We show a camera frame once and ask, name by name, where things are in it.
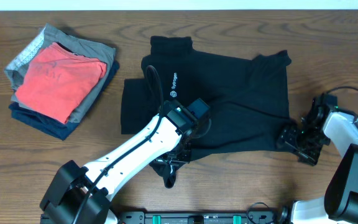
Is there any black polo shirt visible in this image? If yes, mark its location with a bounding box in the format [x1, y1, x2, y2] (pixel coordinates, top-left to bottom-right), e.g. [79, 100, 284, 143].
[120, 35, 293, 189]

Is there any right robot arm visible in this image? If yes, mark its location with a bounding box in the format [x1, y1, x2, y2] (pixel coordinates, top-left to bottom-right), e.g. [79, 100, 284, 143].
[278, 99, 358, 223]

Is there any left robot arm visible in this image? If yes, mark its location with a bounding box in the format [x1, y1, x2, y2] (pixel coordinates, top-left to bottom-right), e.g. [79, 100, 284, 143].
[40, 98, 209, 224]

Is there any navy folded garment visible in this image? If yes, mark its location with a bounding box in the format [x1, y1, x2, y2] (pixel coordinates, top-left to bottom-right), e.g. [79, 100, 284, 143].
[9, 60, 119, 141]

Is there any red folded shirt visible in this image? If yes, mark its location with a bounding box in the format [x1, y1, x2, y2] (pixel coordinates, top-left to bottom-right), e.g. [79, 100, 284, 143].
[16, 42, 107, 124]

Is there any grey folded garment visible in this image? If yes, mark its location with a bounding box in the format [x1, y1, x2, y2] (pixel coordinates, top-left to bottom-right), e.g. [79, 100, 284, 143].
[4, 24, 116, 123]

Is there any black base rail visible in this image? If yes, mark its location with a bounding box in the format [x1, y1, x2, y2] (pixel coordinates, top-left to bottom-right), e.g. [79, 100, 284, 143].
[118, 210, 291, 224]

